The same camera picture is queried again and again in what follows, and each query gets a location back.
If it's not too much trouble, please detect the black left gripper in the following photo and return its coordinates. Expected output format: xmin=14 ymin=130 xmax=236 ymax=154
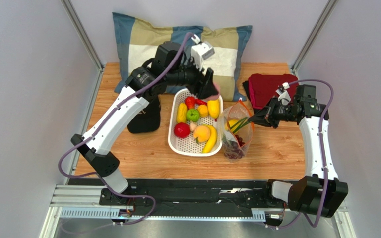
xmin=166 ymin=56 xmax=219 ymax=101

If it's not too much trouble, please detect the dark red grape bunch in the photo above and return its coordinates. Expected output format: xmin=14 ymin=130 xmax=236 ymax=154
xmin=222 ymin=135 xmax=245 ymax=159

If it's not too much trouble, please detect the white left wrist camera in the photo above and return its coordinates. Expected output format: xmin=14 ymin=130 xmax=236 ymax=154
xmin=191 ymin=35 xmax=215 ymax=71

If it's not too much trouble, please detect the blue beige checked pillow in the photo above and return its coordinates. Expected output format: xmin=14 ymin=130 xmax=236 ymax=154
xmin=112 ymin=12 xmax=252 ymax=102

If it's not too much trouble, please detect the pink peach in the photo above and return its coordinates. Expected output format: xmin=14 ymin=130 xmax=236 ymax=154
xmin=207 ymin=82 xmax=222 ymax=102

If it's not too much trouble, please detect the small orange fruit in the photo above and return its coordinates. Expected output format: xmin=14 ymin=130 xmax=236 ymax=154
xmin=197 ymin=104 xmax=209 ymax=118

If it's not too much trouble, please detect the orange yellow peach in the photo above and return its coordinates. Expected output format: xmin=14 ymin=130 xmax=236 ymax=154
xmin=193 ymin=125 xmax=211 ymax=143

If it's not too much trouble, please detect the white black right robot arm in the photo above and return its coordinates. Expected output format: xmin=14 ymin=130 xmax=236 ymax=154
xmin=249 ymin=84 xmax=349 ymax=218

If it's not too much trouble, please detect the yellow lemon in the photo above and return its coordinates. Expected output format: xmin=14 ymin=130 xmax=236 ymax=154
xmin=225 ymin=119 xmax=239 ymax=130

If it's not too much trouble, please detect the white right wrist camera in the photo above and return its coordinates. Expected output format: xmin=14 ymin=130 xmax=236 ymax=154
xmin=276 ymin=82 xmax=291 ymax=106

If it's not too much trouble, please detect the left aluminium frame post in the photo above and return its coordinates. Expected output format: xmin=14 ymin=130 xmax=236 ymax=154
xmin=61 ymin=0 xmax=104 ymax=72

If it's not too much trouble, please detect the red folded cloth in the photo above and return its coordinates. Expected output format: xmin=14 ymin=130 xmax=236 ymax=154
xmin=243 ymin=73 xmax=298 ymax=111

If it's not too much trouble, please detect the yellow corn cob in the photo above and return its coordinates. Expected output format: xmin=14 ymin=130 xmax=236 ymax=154
xmin=176 ymin=103 xmax=188 ymax=123

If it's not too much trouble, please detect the white perforated plastic basket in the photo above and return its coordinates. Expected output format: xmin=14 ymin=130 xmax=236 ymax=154
xmin=167 ymin=88 xmax=223 ymax=157

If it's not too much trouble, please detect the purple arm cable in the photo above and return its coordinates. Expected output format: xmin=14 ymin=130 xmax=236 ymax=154
xmin=263 ymin=78 xmax=335 ymax=230
xmin=58 ymin=31 xmax=201 ymax=226

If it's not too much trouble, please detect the aluminium front rail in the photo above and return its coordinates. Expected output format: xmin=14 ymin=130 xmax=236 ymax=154
xmin=50 ymin=184 xmax=348 ymax=223

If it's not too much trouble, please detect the green scallion bunch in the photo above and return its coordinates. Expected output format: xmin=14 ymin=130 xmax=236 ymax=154
xmin=229 ymin=117 xmax=251 ymax=133

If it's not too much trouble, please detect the yellow banana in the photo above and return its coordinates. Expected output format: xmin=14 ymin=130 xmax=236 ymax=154
xmin=202 ymin=125 xmax=218 ymax=153

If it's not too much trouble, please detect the yellow mango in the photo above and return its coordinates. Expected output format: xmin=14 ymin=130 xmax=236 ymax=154
xmin=207 ymin=99 xmax=220 ymax=119

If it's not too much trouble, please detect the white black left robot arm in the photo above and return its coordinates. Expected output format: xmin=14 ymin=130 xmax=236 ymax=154
xmin=71 ymin=42 xmax=219 ymax=196

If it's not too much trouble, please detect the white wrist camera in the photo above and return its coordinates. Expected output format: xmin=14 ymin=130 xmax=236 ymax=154
xmin=191 ymin=35 xmax=215 ymax=71
xmin=276 ymin=82 xmax=291 ymax=106

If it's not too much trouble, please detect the red apple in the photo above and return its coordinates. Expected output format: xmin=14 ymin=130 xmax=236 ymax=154
xmin=173 ymin=122 xmax=191 ymax=138

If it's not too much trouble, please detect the black embroidered cap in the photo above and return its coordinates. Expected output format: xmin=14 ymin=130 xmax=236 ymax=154
xmin=127 ymin=97 xmax=161 ymax=134

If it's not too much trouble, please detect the aluminium frame post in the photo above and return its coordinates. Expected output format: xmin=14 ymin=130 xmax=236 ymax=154
xmin=61 ymin=0 xmax=104 ymax=72
xmin=290 ymin=0 xmax=339 ymax=75

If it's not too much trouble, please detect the right aluminium frame post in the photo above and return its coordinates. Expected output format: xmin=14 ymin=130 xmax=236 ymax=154
xmin=290 ymin=0 xmax=339 ymax=75

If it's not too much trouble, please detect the clear zip top bag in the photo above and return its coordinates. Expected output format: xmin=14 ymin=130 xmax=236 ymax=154
xmin=218 ymin=101 xmax=254 ymax=160

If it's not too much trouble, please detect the green apple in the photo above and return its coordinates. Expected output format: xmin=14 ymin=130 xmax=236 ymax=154
xmin=186 ymin=109 xmax=200 ymax=122

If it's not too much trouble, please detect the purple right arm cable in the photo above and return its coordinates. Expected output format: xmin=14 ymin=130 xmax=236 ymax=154
xmin=263 ymin=78 xmax=335 ymax=230

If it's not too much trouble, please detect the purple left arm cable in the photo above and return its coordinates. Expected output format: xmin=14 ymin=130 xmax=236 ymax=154
xmin=58 ymin=31 xmax=201 ymax=226

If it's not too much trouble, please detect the beige garlic bulb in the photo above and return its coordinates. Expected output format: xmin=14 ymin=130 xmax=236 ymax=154
xmin=189 ymin=121 xmax=198 ymax=132

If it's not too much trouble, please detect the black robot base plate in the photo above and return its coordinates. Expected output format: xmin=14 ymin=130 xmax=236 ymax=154
xmin=68 ymin=177 xmax=304 ymax=219

